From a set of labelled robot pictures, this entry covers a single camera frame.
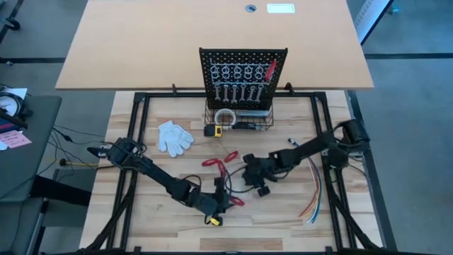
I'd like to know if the grey side table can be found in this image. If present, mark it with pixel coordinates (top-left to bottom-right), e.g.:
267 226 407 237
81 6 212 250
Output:
0 94 63 203

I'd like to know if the black floor cable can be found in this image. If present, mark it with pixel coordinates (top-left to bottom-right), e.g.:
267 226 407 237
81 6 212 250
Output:
49 123 107 171

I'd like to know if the silver tool with black handle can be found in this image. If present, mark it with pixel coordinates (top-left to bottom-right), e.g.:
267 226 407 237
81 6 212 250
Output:
232 109 274 130

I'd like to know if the black metal table frame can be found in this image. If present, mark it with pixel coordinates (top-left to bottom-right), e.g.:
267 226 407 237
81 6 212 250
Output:
79 82 399 255

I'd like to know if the green cable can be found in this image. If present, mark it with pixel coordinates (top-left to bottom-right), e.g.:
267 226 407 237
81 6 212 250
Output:
308 159 321 223

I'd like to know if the silver ring hook rack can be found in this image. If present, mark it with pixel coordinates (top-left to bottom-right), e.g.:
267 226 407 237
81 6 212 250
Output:
210 58 273 81

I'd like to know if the bundle of coloured wires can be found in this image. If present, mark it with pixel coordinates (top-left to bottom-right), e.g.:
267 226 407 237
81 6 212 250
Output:
287 137 323 225

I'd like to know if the black wire basket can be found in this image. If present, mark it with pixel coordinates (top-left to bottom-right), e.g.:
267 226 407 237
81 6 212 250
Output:
204 101 275 132

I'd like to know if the white knit work glove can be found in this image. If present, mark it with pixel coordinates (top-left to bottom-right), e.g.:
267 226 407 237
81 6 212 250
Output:
157 120 195 159

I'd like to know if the white perforated panel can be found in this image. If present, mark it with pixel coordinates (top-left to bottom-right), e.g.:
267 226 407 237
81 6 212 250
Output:
353 0 394 45

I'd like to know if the white paper sheet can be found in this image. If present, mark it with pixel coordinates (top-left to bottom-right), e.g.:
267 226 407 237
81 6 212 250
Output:
0 87 28 118

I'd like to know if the black chair caster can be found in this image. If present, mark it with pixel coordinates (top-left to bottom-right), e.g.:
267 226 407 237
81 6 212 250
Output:
0 16 21 31

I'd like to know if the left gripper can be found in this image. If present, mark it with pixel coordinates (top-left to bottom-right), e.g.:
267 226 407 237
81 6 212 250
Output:
189 176 236 227

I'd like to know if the yellow handled black mallet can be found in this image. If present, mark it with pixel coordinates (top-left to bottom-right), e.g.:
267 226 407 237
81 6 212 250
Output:
58 158 101 168

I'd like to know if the black coiled cable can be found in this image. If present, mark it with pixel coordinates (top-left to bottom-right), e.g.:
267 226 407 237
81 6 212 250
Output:
0 91 35 130

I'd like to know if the yellow black tape measure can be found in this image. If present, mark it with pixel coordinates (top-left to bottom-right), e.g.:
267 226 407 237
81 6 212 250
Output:
203 123 224 139

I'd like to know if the tan wooden desk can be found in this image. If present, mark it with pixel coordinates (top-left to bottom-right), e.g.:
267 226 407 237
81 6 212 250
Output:
55 0 375 91

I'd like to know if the white desk label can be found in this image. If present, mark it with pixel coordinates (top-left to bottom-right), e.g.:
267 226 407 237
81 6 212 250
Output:
266 3 297 14

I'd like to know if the white tape roll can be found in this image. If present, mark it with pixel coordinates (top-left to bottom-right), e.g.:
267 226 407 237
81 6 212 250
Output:
214 108 238 128

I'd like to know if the black perforated pegboard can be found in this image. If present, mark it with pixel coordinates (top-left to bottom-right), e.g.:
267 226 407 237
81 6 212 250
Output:
198 47 289 111

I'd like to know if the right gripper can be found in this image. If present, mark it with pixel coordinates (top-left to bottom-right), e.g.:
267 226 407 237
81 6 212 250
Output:
241 153 282 198

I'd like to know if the red cable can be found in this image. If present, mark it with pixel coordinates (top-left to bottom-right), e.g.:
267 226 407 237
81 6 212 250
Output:
299 159 319 217

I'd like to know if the silver multi hook rack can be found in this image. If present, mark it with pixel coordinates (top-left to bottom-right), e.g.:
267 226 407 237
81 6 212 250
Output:
211 81 270 86

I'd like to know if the yellow cable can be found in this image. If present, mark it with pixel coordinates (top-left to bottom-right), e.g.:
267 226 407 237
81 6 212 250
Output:
304 159 321 220

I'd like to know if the pink paper note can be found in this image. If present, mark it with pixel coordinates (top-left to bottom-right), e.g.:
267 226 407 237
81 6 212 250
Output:
0 129 33 149

